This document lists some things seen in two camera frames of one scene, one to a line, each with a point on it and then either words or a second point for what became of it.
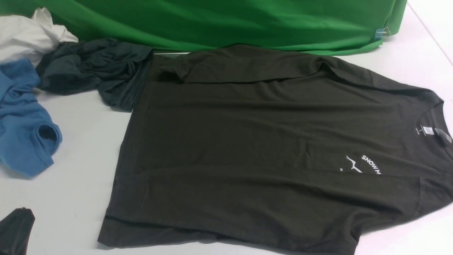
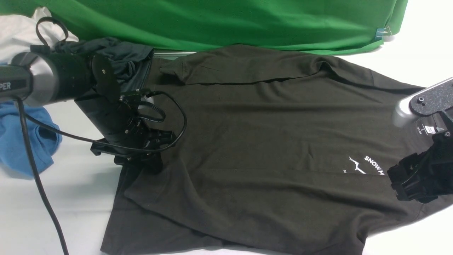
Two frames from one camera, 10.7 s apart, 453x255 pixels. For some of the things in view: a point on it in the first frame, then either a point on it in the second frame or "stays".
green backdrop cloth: (344, 26) stays
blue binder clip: (379, 33) stays
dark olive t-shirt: (269, 149) stays
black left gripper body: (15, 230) -> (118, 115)
